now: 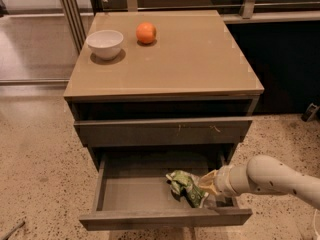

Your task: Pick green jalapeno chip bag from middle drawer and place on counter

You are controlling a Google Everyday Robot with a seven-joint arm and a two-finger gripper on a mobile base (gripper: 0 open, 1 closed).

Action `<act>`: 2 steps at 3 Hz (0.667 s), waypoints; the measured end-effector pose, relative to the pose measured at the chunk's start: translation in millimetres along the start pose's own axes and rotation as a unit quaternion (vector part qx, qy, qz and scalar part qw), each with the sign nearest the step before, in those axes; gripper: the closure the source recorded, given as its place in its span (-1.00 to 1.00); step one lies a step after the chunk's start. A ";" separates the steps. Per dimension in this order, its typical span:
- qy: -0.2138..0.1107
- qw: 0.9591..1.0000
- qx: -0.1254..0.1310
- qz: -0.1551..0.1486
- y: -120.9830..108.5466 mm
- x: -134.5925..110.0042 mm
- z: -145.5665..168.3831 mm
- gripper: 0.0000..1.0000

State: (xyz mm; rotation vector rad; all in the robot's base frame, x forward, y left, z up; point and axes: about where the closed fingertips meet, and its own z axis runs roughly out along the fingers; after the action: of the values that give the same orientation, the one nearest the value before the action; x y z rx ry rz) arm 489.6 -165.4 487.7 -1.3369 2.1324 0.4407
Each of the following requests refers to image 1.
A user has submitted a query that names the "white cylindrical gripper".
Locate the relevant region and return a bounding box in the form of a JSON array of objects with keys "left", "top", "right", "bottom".
[{"left": 199, "top": 165, "right": 237, "bottom": 197}]

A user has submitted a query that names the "green jalapeno chip bag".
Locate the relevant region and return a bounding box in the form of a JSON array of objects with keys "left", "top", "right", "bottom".
[{"left": 166, "top": 170, "right": 209, "bottom": 208}]

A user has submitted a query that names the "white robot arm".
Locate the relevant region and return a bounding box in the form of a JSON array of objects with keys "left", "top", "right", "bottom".
[{"left": 198, "top": 155, "right": 320, "bottom": 209}]

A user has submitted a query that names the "grey drawer cabinet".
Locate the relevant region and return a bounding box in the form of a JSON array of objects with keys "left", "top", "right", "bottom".
[{"left": 62, "top": 10, "right": 265, "bottom": 232}]

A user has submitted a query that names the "black device on floor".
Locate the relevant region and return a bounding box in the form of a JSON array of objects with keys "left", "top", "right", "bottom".
[{"left": 301, "top": 103, "right": 320, "bottom": 122}]

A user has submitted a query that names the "orange fruit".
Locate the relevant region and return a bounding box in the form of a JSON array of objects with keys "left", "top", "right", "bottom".
[{"left": 136, "top": 22, "right": 157, "bottom": 44}]

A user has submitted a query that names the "white ceramic bowl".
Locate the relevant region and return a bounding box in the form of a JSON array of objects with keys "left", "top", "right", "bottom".
[{"left": 86, "top": 30, "right": 124, "bottom": 60}]

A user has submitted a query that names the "grey rod on floor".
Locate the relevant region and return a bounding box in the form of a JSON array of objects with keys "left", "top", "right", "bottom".
[{"left": 0, "top": 221, "right": 25, "bottom": 240}]

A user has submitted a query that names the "white cable on floor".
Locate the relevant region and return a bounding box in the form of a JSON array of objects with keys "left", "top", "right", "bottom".
[{"left": 311, "top": 208, "right": 320, "bottom": 240}]

